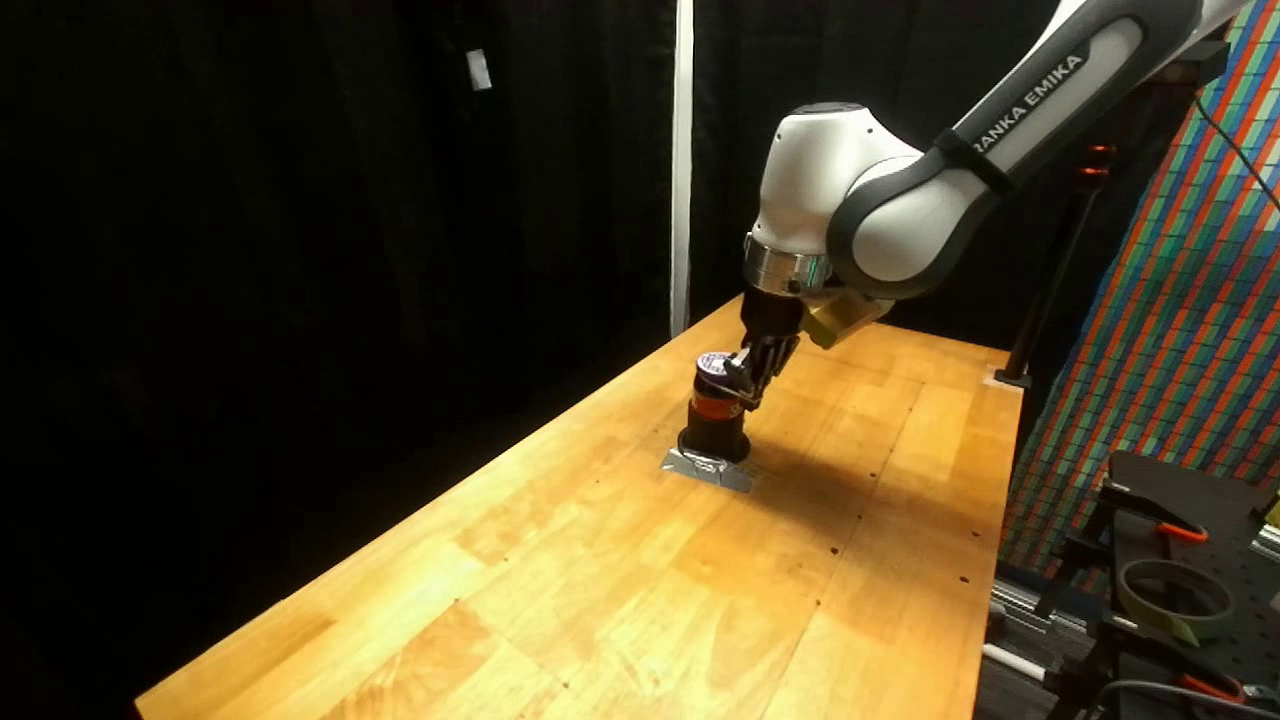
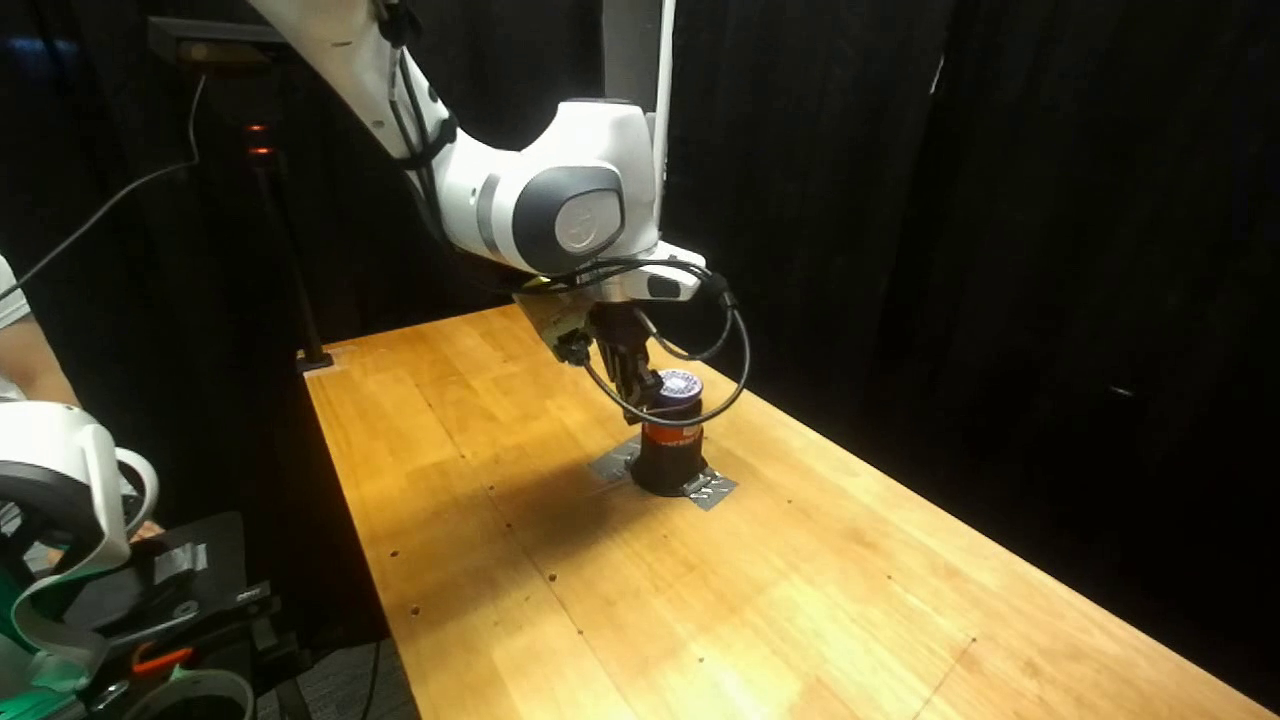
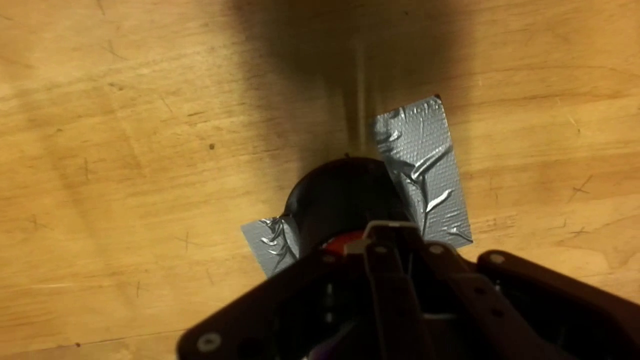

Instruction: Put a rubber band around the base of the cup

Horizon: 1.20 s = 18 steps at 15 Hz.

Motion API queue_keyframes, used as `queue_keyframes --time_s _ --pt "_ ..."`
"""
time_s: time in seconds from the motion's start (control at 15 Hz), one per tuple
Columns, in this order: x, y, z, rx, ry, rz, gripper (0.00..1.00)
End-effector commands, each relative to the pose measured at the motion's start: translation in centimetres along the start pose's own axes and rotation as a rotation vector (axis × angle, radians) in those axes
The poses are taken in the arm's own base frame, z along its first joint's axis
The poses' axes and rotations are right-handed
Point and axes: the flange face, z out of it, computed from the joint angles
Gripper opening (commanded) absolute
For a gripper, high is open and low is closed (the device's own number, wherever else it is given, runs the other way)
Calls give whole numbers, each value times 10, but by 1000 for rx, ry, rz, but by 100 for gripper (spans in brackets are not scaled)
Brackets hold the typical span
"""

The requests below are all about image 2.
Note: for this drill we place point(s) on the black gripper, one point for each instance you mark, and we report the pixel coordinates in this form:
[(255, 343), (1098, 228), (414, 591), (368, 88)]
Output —
[(593, 320)]

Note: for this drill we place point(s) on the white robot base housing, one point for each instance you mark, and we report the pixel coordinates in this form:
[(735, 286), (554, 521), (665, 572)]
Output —
[(60, 473)]

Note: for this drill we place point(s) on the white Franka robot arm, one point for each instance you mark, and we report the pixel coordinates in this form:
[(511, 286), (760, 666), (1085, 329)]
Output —
[(563, 200)]

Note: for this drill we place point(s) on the dark upturned cup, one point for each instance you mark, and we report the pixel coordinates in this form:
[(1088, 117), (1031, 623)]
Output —
[(669, 464)]

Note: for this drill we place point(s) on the white vertical pole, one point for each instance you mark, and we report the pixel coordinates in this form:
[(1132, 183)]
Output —
[(661, 65)]

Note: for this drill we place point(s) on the black tripod stand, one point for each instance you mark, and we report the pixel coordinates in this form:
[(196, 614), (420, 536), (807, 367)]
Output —
[(286, 254)]

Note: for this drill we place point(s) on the black equipment platform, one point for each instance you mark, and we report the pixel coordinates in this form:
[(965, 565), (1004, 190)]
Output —
[(202, 572)]

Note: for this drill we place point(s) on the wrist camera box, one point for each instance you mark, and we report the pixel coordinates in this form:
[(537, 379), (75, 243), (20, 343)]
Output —
[(669, 283)]

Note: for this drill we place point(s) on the small grey base plate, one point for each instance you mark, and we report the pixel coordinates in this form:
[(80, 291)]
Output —
[(713, 491)]

